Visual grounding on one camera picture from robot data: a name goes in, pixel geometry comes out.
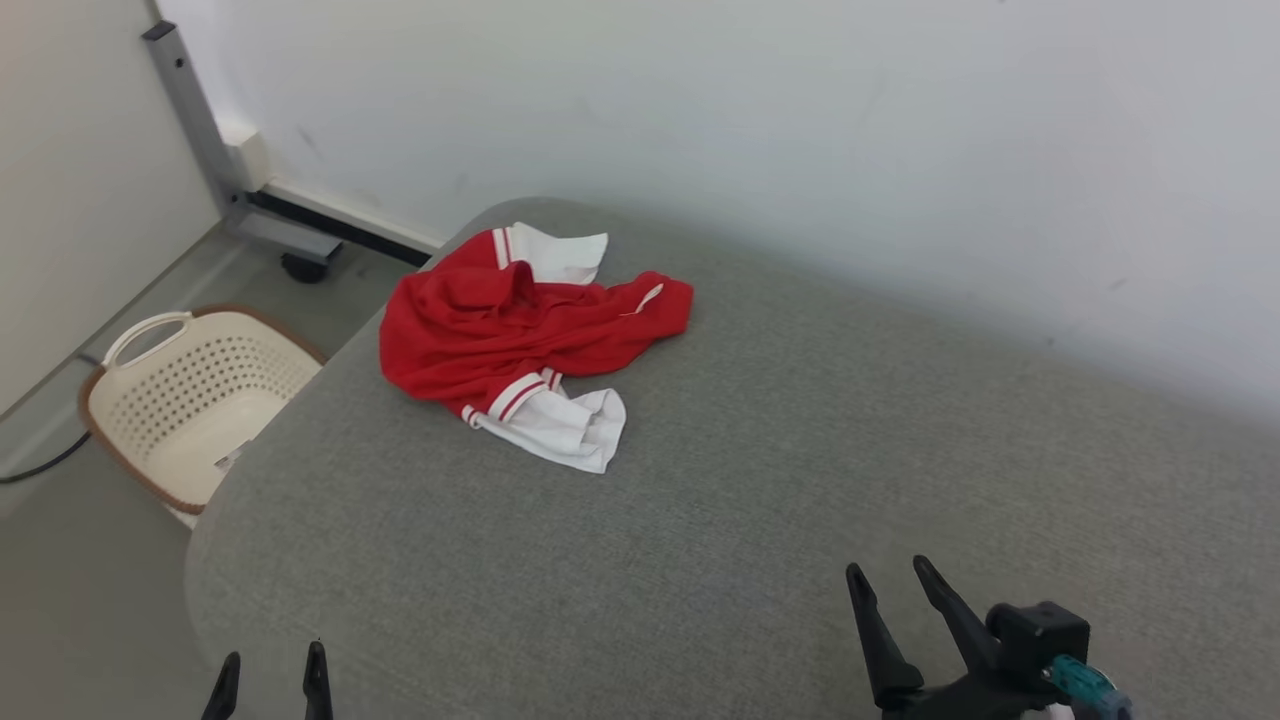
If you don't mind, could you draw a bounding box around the cream perforated laundry basket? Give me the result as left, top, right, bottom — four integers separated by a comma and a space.
79, 305, 328, 529

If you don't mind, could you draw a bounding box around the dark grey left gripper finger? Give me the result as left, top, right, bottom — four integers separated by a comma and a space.
202, 652, 242, 720
303, 641, 334, 720

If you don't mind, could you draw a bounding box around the black floor cable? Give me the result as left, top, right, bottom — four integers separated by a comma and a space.
0, 430, 93, 487

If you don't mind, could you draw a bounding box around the red and white jersey shirt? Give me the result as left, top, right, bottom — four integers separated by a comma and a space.
379, 222, 695, 475

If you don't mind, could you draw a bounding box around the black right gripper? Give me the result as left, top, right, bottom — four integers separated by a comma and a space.
846, 555, 1133, 720

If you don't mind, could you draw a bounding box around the grey metal frame leg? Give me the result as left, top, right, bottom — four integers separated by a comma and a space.
142, 21, 346, 266

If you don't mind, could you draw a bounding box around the black baseboard strip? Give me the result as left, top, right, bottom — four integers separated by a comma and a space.
247, 190, 433, 269

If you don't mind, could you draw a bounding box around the grey fabric sofa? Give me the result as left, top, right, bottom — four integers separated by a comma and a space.
185, 197, 1280, 720

